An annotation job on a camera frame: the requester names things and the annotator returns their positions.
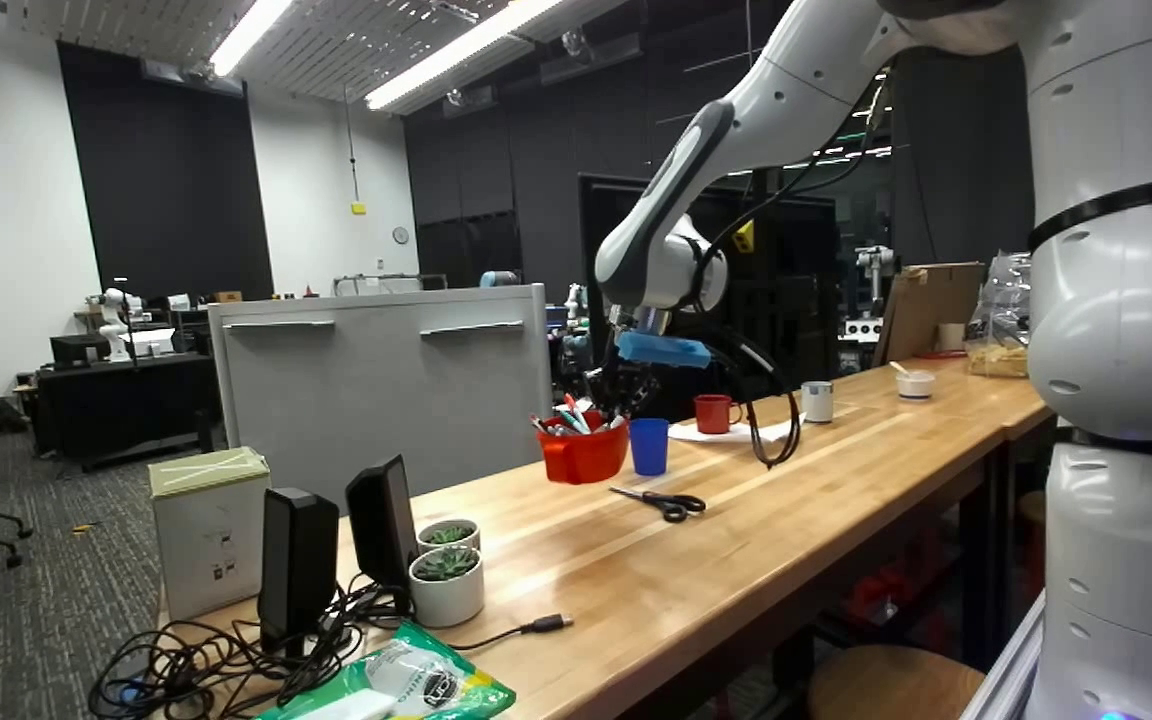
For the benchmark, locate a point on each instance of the small white cup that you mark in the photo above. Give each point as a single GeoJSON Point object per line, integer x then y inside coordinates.
{"type": "Point", "coordinates": [955, 337]}

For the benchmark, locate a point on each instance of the white paper sheet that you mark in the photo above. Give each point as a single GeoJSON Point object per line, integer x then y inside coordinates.
{"type": "Point", "coordinates": [723, 435]}

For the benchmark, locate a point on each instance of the green capped white marker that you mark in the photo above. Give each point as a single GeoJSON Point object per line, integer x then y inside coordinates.
{"type": "Point", "coordinates": [578, 419]}

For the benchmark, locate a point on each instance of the small white bowl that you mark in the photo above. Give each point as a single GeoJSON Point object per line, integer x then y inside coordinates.
{"type": "Point", "coordinates": [912, 386]}

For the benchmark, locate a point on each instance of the black wall panel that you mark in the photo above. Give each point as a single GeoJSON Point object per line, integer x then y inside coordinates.
{"type": "Point", "coordinates": [160, 175]}

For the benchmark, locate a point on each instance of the grey partition wall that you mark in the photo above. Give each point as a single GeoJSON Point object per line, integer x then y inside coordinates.
{"type": "Point", "coordinates": [377, 403]}

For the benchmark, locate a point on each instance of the white plant pot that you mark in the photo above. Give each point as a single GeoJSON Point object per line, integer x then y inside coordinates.
{"type": "Point", "coordinates": [444, 593]}
{"type": "Point", "coordinates": [450, 532]}

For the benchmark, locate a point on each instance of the round wooden stool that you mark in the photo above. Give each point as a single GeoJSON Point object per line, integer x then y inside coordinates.
{"type": "Point", "coordinates": [888, 683]}

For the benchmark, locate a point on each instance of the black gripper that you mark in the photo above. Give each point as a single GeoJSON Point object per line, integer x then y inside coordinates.
{"type": "Point", "coordinates": [634, 386]}

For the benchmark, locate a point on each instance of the black speaker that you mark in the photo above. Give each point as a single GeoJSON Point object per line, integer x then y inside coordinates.
{"type": "Point", "coordinates": [383, 523]}
{"type": "Point", "coordinates": [297, 565]}

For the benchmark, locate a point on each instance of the blue plastic cup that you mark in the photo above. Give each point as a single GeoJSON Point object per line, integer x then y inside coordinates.
{"type": "Point", "coordinates": [648, 448]}

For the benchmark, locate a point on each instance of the white box green lid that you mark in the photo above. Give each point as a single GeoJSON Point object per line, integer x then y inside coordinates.
{"type": "Point", "coordinates": [210, 532]}

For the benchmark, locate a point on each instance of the black desk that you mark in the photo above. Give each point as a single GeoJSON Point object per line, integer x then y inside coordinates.
{"type": "Point", "coordinates": [120, 407]}

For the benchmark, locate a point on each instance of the round wall clock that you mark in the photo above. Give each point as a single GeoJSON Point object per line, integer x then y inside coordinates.
{"type": "Point", "coordinates": [396, 232]}

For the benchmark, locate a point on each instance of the clear plastic bag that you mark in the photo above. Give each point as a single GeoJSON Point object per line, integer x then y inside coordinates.
{"type": "Point", "coordinates": [1003, 312]}

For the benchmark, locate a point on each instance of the ceiling light strip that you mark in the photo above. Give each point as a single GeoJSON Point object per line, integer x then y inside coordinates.
{"type": "Point", "coordinates": [249, 36]}
{"type": "Point", "coordinates": [460, 53]}

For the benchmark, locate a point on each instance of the black equipment rack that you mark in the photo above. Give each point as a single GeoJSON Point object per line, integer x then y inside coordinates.
{"type": "Point", "coordinates": [818, 266]}

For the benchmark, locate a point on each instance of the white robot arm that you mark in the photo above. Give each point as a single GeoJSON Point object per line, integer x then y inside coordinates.
{"type": "Point", "coordinates": [1122, 333]}

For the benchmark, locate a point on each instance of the red mug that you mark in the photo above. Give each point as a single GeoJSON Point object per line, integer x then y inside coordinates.
{"type": "Point", "coordinates": [713, 412]}

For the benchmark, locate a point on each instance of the green wipes package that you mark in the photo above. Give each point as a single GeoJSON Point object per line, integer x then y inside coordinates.
{"type": "Point", "coordinates": [443, 687]}

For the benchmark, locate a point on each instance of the brown cardboard board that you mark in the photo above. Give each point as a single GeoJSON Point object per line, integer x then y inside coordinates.
{"type": "Point", "coordinates": [931, 309]}

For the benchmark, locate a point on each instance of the orange plastic bowl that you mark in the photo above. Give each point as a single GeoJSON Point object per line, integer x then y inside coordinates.
{"type": "Point", "coordinates": [581, 459]}

